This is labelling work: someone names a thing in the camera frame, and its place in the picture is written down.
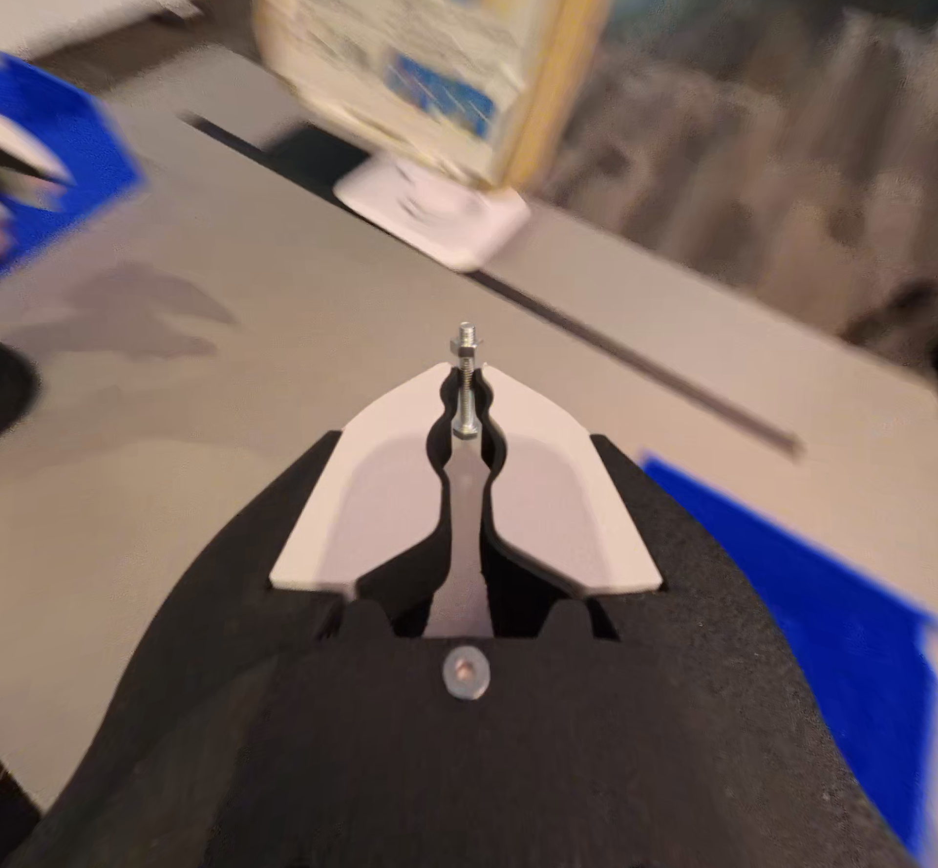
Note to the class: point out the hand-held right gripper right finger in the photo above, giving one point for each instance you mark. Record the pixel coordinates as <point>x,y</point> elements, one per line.
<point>571,501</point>

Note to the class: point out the blue plastic bin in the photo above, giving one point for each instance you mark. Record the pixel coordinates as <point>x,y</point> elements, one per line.
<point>95,142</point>
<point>821,604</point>

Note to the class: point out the printed instruction sheet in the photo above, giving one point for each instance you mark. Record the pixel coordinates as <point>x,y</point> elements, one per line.
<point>381,25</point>

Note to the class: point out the silver hex nut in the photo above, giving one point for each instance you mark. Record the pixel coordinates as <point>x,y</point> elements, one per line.
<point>467,348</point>

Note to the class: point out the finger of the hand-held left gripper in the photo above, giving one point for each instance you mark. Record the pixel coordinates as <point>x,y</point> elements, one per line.
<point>36,197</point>
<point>26,150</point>

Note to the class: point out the wooden document stand white base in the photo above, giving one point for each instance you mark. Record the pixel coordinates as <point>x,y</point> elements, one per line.
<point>440,216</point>

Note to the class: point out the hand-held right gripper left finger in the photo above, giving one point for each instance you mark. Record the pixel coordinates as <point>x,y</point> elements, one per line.
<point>366,501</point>

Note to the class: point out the silver bolt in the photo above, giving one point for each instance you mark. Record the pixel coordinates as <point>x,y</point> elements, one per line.
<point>467,399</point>

